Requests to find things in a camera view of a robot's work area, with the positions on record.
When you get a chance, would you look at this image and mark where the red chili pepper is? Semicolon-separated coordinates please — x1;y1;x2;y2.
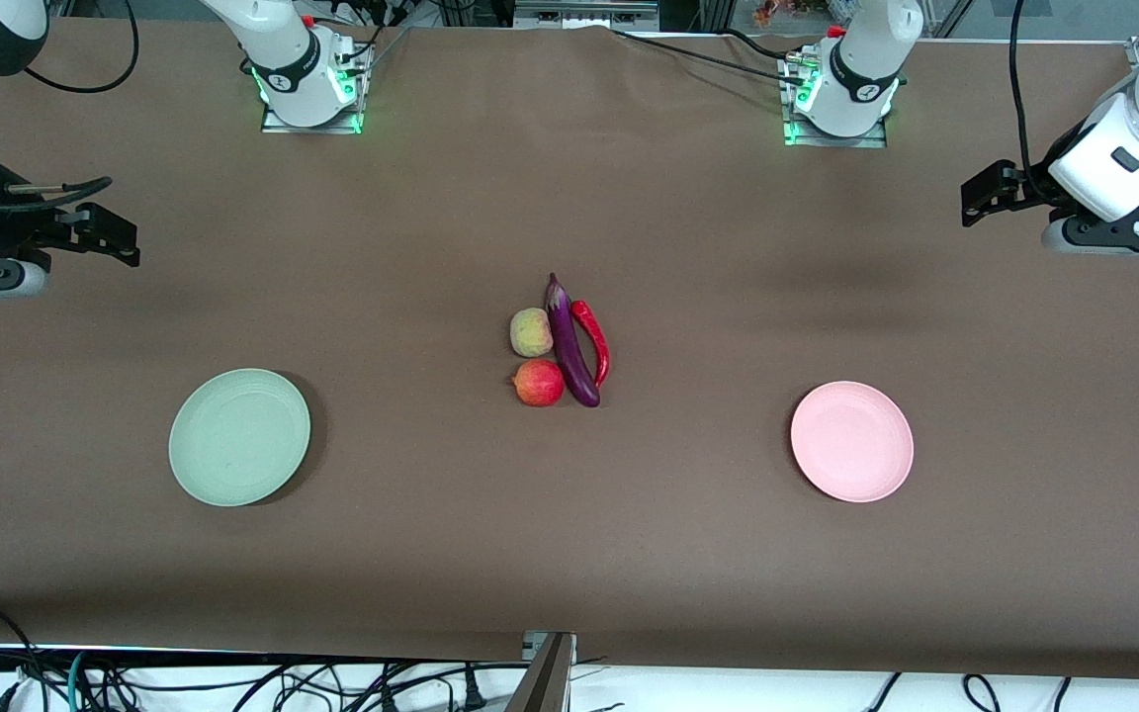
570;300;612;389

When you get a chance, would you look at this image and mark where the purple eggplant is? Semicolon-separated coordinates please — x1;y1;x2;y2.
543;273;602;408

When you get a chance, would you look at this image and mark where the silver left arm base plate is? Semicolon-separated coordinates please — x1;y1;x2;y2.
784;117;889;149

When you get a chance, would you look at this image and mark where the grey metal equipment frame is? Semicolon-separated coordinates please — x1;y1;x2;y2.
513;0;661;31

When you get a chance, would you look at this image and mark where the pink plate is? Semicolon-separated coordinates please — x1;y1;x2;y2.
790;381;916;504

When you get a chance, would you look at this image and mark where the pale green plate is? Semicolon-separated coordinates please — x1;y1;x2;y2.
168;368;312;508

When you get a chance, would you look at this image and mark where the red apple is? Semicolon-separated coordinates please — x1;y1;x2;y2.
513;359;566;408

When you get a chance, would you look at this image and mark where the yellow-green peach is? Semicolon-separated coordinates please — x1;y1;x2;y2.
509;308;555;358

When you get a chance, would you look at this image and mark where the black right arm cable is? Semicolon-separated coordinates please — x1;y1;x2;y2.
0;0;140;213

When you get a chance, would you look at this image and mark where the thin black base cable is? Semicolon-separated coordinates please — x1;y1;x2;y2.
312;0;410;62

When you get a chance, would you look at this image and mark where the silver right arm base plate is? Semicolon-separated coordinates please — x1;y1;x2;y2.
261;97;365;135

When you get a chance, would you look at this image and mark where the brown table cover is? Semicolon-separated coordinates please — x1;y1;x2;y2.
0;18;1139;681

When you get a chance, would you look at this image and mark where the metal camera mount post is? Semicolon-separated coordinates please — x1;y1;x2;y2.
505;631;578;712

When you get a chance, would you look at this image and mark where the long black table cable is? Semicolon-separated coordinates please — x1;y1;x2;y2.
609;27;810;84

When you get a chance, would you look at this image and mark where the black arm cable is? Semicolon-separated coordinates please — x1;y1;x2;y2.
1009;0;1060;199
0;0;140;213

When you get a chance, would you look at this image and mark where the short black table cable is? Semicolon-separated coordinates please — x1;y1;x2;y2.
718;28;796;60

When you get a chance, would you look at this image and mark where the black plug cable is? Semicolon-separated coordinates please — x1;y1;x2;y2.
451;665;487;711

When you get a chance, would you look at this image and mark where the orange background object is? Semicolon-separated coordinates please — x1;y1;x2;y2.
753;0;813;28

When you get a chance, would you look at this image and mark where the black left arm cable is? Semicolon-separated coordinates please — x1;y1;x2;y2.
1009;0;1060;199

